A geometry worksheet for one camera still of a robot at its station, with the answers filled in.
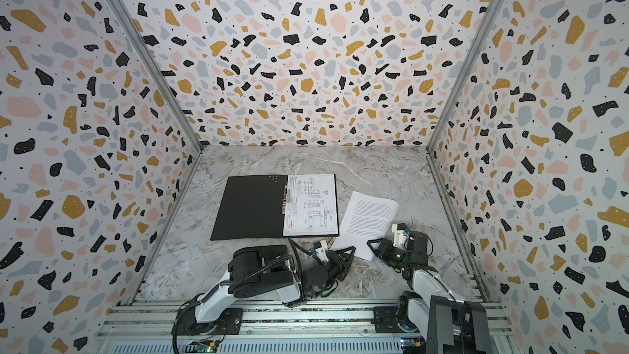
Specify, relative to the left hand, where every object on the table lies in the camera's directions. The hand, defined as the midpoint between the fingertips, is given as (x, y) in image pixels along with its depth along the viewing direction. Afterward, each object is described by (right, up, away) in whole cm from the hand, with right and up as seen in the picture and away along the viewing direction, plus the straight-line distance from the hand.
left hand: (360, 249), depth 80 cm
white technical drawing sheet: (-17, +10, +20) cm, 29 cm away
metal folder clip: (-29, +13, +23) cm, 39 cm away
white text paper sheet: (+4, +7, +16) cm, 18 cm away
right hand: (+4, +1, +7) cm, 8 cm away
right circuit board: (+14, -25, -9) cm, 30 cm away
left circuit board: (-47, -24, -10) cm, 54 cm away
